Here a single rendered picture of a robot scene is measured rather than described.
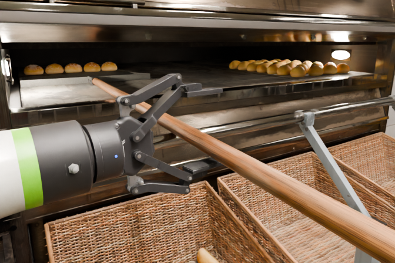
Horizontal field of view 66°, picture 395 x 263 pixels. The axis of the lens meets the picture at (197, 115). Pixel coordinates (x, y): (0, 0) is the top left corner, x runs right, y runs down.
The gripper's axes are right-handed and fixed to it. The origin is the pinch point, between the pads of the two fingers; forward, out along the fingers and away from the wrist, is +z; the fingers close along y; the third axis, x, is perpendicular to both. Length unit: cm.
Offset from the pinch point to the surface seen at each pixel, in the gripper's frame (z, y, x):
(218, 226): 32, 47, -41
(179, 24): 16.3, -21.4, -32.8
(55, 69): 5, -13, -148
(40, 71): -3, -13, -149
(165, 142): -1.3, 4.7, -13.9
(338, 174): 39.6, 19.2, -0.6
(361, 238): -4.5, 5.7, 26.7
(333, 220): -4.1, 5.3, 23.9
